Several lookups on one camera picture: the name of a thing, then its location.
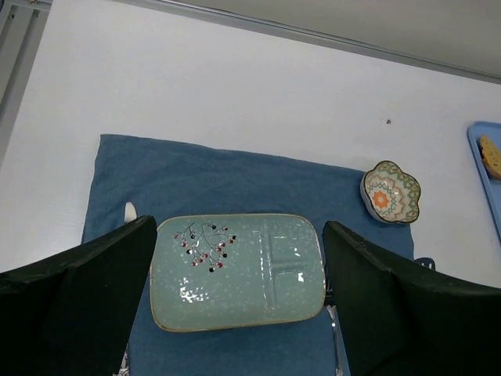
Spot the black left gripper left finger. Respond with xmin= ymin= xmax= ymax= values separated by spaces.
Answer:
xmin=1 ymin=215 xmax=157 ymax=375

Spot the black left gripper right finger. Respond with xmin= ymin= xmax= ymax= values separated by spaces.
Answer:
xmin=323 ymin=222 xmax=500 ymax=375

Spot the sliced bread piece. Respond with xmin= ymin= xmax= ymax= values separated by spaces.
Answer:
xmin=479 ymin=135 xmax=501 ymax=180

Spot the silver fork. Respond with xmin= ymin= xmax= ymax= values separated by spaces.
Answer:
xmin=324 ymin=290 xmax=344 ymax=376

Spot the silver table knife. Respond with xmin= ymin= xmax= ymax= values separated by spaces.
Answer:
xmin=124 ymin=201 xmax=138 ymax=223

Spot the patterned flower-shaped small bowl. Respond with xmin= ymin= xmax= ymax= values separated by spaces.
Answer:
xmin=359 ymin=161 xmax=421 ymax=225

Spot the light green rectangular plate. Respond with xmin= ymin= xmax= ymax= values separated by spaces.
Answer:
xmin=150 ymin=213 xmax=326 ymax=333

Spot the blue cloth placemat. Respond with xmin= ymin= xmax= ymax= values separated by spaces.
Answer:
xmin=82 ymin=135 xmax=414 ymax=375

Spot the light blue tray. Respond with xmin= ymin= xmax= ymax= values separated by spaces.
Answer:
xmin=467 ymin=121 xmax=500 ymax=234

